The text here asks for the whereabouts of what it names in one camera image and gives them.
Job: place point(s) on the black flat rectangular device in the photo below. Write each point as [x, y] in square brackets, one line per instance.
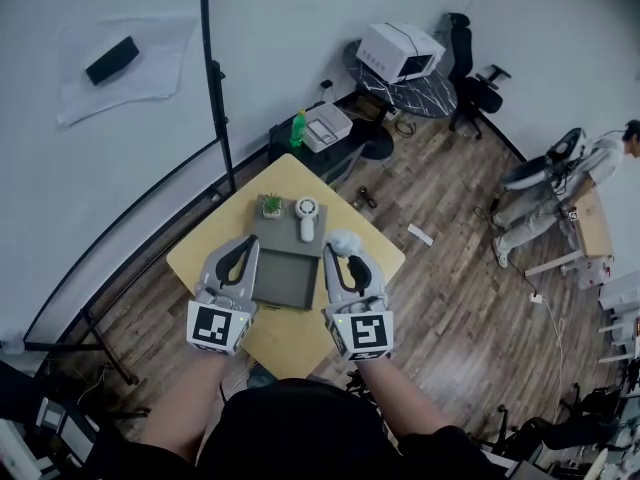
[112, 61]

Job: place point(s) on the fluffy pale blue ball item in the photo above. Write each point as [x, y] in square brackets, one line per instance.
[345, 242]

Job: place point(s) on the white paper strip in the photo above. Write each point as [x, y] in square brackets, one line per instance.
[420, 234]

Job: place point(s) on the white handheld fan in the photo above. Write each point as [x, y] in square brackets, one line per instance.
[306, 215]

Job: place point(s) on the small dark floor object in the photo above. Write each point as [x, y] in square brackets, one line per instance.
[366, 197]

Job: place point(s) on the white power adapter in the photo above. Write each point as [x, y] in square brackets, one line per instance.
[536, 298]

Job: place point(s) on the white paper sheet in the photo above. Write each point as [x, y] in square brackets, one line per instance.
[160, 68]

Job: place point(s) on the light wooden desk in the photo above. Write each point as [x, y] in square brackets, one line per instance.
[595, 228]

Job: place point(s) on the white square appliance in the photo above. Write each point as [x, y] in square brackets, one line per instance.
[327, 125]

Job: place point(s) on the black swivel chair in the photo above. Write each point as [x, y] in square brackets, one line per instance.
[565, 430]

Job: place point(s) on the black office chair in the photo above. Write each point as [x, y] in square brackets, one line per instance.
[472, 93]

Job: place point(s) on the white microwave oven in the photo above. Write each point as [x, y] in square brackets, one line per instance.
[395, 48]

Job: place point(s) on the black curved floor rail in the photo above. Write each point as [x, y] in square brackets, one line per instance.
[125, 218]

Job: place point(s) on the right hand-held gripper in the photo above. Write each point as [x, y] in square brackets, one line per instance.
[365, 330]

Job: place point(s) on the person's black clothing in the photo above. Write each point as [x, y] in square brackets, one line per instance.
[300, 433]

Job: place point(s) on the black upright pole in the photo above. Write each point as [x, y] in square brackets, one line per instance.
[219, 93]

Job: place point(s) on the green plastic bottle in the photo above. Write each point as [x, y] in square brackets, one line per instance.
[298, 130]

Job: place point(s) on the small potted green plant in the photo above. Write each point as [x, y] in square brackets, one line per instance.
[271, 205]

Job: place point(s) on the round black marble table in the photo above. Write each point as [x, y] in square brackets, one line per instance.
[425, 98]

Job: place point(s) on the person's right forearm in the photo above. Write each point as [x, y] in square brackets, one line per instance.
[400, 398]

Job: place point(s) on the black low cabinet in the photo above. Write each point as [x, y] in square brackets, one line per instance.
[350, 153]

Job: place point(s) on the person's left forearm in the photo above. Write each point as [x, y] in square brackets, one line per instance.
[182, 403]

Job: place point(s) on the white shelf rack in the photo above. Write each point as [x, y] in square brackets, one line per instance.
[622, 313]

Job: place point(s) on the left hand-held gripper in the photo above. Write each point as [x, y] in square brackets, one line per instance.
[220, 325]

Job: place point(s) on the grey box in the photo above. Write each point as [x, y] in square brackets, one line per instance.
[285, 278]

